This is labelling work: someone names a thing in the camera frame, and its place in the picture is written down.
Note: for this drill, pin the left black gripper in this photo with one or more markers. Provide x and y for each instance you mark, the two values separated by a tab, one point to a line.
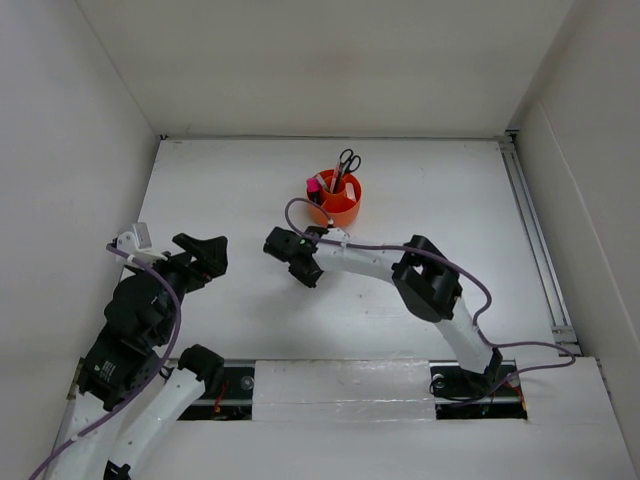
211	260

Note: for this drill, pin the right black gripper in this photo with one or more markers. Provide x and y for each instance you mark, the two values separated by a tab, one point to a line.
309	279

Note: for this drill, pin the green clear pen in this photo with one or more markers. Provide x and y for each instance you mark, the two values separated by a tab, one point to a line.
322	182

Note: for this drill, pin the red clear pen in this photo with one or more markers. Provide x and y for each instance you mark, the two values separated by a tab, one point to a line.
334	178

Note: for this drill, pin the black gel pen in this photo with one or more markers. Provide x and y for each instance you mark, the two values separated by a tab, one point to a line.
341	174

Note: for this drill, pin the black handled scissors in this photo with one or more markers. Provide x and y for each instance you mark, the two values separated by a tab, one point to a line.
351	161

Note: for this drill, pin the pink capped black highlighter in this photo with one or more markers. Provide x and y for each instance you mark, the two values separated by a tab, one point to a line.
314	190

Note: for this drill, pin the pink white eraser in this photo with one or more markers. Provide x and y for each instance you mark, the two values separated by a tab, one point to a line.
350	192

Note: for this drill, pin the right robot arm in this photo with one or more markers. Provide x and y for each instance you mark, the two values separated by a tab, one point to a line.
427	282

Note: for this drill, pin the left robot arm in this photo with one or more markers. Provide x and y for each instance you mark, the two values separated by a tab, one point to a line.
125	399

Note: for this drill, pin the orange round divided container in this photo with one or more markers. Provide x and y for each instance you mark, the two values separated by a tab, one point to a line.
338	206

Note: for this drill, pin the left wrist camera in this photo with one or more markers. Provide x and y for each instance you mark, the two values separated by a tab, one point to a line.
134	243

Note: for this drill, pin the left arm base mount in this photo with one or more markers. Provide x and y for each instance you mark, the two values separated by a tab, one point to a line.
229	385

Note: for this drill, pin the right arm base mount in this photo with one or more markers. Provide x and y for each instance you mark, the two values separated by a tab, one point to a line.
457	398

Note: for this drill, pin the aluminium rail right side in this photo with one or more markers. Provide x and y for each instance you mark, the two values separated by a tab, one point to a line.
561	325

